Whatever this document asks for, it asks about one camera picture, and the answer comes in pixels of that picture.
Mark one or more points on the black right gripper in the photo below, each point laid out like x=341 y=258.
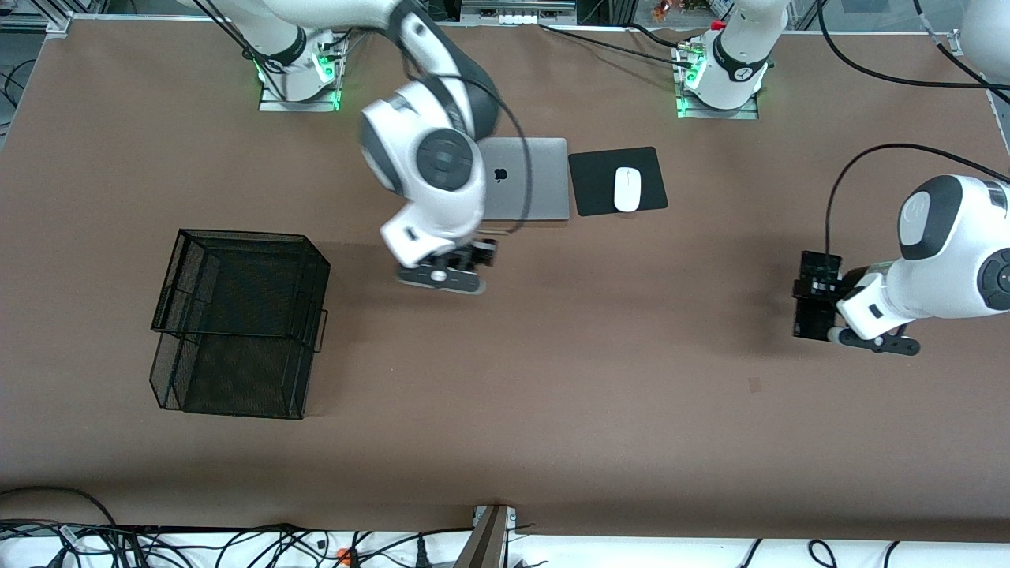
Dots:
x=464 y=256

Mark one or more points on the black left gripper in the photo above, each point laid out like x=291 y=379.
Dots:
x=821 y=289

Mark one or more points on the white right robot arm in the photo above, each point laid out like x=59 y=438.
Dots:
x=442 y=197

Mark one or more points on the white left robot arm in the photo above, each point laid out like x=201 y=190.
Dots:
x=947 y=276

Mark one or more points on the silver closed laptop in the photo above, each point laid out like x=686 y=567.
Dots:
x=536 y=181

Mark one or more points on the black mouse pad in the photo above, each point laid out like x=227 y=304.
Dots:
x=592 y=185

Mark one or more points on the white computer mouse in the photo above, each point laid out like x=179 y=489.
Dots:
x=627 y=189

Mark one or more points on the silver power strip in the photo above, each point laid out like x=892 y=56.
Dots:
x=517 y=14

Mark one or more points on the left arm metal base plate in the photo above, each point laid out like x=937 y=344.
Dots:
x=686 y=114

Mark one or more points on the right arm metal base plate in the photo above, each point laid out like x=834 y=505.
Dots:
x=272 y=105

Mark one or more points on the aluminium frame corner bracket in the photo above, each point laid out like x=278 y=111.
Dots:
x=957 y=41
x=60 y=24

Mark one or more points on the aluminium profile post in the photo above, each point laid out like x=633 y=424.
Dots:
x=485 y=544

